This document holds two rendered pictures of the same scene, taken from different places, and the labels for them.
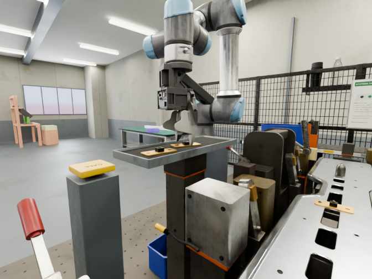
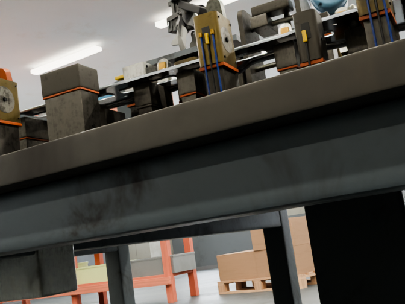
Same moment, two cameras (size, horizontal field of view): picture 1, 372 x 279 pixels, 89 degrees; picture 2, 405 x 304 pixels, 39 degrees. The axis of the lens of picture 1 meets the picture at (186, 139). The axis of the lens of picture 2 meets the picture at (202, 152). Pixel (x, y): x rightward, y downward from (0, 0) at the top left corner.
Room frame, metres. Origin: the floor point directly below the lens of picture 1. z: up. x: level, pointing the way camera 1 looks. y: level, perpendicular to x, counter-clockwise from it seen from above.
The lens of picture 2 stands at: (0.01, -1.74, 0.55)
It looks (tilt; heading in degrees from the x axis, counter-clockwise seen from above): 9 degrees up; 74
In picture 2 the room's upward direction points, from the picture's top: 8 degrees counter-clockwise
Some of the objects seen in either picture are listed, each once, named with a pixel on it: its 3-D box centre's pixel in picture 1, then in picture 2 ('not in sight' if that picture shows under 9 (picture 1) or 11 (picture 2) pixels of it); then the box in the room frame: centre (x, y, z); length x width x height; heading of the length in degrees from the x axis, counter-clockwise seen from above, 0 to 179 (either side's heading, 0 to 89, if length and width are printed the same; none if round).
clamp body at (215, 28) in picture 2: not in sight; (220, 93); (0.41, -0.58, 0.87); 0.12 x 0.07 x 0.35; 49
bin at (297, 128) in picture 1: (285, 133); not in sight; (1.39, -0.73, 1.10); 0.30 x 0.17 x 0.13; 45
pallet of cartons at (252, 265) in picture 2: not in sight; (272, 254); (2.40, 4.24, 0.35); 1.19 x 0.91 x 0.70; 135
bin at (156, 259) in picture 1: (167, 254); not in sight; (0.62, 0.07, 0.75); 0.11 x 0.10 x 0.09; 139
